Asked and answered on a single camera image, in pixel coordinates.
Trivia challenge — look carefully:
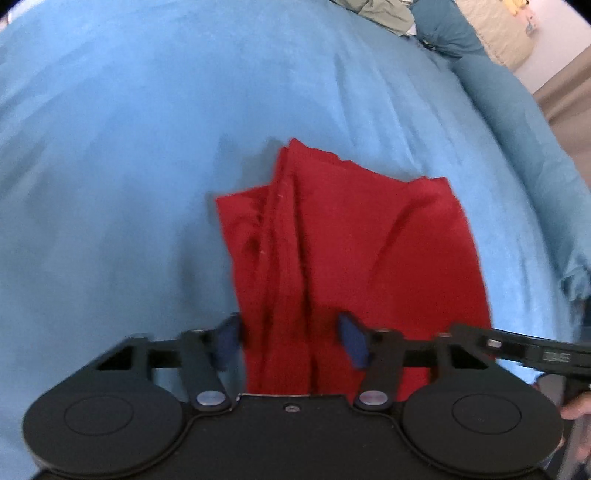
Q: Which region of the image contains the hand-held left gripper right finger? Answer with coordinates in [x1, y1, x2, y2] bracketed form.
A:
[337, 313, 492, 412]

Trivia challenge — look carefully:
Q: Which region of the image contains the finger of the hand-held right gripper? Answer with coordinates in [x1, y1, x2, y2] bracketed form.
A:
[449, 323, 536, 371]

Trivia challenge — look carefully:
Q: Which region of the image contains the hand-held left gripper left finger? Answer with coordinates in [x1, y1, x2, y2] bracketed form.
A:
[95, 313, 245, 412]

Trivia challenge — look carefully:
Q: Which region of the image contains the red knit sweater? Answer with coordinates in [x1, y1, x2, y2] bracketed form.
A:
[215, 137, 493, 403]

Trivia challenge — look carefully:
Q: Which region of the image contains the person's right hand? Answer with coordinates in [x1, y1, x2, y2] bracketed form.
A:
[561, 398, 591, 422]

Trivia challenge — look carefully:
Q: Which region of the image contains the blue duvet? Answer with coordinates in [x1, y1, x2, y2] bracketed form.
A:
[450, 55, 591, 303]

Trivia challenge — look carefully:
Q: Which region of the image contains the light blue bed blanket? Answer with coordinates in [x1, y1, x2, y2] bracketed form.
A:
[0, 0, 591, 480]

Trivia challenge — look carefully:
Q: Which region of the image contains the cream patterned pillow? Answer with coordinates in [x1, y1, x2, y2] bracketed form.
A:
[455, 0, 537, 71]

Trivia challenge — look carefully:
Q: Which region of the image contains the teal blue pillow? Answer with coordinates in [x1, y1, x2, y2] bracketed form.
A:
[410, 0, 489, 59]

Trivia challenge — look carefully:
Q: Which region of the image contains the olive green cloth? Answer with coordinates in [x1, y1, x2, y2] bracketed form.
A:
[332, 0, 415, 38]

